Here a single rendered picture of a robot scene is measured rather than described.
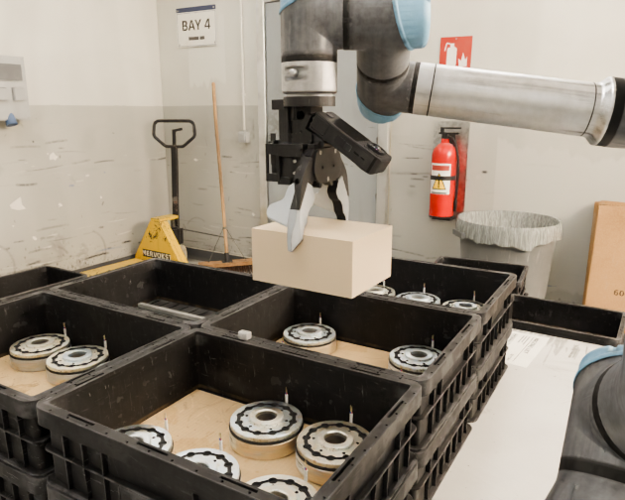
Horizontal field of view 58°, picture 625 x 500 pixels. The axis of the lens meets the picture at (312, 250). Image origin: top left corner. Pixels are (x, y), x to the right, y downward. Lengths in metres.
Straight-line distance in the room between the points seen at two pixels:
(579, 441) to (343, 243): 0.35
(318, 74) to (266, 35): 3.68
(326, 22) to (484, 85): 0.24
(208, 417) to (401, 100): 0.55
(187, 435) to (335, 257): 0.34
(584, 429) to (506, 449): 0.41
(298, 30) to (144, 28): 4.39
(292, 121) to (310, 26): 0.13
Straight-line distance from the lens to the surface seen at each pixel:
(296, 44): 0.77
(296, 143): 0.79
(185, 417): 0.91
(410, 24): 0.77
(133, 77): 4.99
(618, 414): 0.63
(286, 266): 0.77
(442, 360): 0.85
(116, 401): 0.87
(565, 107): 0.87
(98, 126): 4.75
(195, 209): 5.02
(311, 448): 0.76
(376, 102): 0.87
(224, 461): 0.75
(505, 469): 1.06
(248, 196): 4.62
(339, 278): 0.73
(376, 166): 0.73
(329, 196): 0.82
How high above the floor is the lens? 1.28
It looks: 14 degrees down
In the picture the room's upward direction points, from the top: straight up
